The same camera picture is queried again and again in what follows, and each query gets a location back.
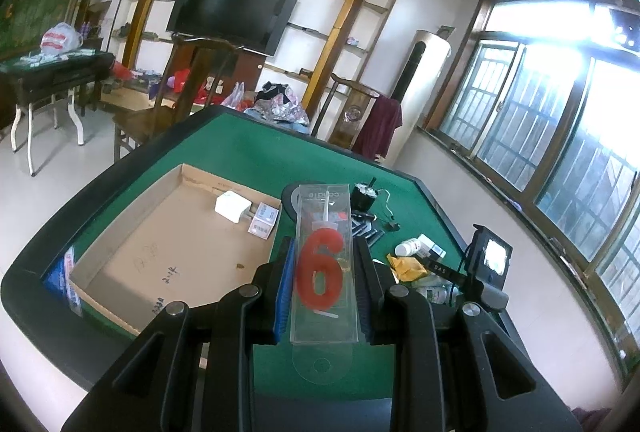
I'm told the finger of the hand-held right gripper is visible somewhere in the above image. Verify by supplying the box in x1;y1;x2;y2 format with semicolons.
423;259;470;287

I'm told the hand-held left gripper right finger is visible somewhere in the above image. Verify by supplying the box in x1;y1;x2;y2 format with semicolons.
355;236;584;432

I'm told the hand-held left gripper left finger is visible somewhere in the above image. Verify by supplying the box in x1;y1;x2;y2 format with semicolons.
60;236;297;432

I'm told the clear box with red candle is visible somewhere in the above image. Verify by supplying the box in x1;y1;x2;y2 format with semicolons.
289;183;363;385

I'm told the white plastic bottle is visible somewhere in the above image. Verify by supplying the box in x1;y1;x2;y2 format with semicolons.
394;238;425;258

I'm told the black cylindrical motor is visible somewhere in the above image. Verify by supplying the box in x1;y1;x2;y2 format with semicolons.
350;178;401;231

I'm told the shallow cardboard box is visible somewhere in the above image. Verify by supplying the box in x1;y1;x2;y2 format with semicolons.
69;163;283;338

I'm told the white box with blue stripe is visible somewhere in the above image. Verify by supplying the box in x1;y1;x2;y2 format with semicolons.
416;234;447;259

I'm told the yellow paper packet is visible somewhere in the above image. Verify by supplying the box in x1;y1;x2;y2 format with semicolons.
387;253;427;283

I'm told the small white card box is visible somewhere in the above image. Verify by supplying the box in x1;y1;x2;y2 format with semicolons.
248;202;279;237

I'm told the round grey table centre panel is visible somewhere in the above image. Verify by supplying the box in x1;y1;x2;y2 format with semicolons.
281;184;362;223

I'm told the white charger plug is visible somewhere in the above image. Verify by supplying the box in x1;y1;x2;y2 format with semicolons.
214;191;252;223

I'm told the green felt mahjong table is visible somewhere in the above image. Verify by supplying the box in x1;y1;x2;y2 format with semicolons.
0;104;532;408

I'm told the brown framed window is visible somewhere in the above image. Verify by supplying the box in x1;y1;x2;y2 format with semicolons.
422;0;640;365

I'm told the maroon garment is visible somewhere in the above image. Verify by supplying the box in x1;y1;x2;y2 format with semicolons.
351;94;404;159

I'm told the wooden chair with carved back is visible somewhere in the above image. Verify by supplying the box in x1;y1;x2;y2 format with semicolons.
310;72;383;151

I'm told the pile of clothes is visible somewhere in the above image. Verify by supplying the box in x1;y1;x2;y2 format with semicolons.
249;82;311;129

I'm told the white standing air conditioner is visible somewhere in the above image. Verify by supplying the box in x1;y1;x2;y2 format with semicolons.
389;29;452;163

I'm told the pink plastic bag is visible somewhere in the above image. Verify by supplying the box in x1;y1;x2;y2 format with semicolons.
220;82;252;113

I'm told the dark wooden chair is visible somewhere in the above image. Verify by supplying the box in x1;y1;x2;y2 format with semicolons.
112;35;244;163

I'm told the blue printed packet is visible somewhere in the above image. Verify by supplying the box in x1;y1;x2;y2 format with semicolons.
42;246;84;315

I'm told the black flat screen television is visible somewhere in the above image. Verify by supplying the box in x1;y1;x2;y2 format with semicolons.
165;0;300;57

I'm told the folding table with white legs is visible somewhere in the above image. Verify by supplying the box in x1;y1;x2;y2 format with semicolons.
0;49;116;177

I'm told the white and red plastic bag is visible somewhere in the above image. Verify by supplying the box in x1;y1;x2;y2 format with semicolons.
40;22;84;58

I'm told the wooden wall shelf unit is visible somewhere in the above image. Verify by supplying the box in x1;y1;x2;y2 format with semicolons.
111;0;420;155

